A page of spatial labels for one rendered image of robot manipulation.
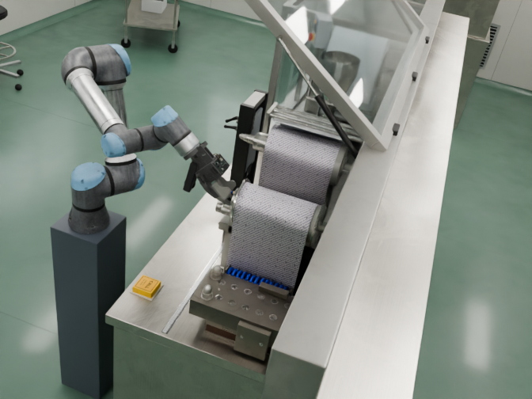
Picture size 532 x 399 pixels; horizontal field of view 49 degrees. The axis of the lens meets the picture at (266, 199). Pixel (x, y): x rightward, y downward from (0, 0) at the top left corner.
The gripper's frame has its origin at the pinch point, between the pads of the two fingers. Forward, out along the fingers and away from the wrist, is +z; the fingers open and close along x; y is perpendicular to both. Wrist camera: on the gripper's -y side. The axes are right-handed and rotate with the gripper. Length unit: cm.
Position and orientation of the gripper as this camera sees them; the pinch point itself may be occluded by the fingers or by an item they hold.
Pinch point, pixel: (228, 201)
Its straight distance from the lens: 186.2
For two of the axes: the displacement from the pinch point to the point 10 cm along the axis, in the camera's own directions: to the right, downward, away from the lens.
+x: 3.2, -4.9, 8.1
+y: 7.1, -4.4, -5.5
